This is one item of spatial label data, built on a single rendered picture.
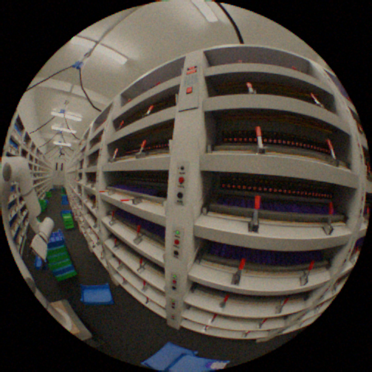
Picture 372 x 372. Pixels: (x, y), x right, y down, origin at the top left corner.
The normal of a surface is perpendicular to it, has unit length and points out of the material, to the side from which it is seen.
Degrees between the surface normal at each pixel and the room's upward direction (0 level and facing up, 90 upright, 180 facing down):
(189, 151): 90
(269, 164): 108
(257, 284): 18
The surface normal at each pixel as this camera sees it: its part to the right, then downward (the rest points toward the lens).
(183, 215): -0.46, -0.01
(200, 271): -0.07, -0.95
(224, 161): -0.46, 0.30
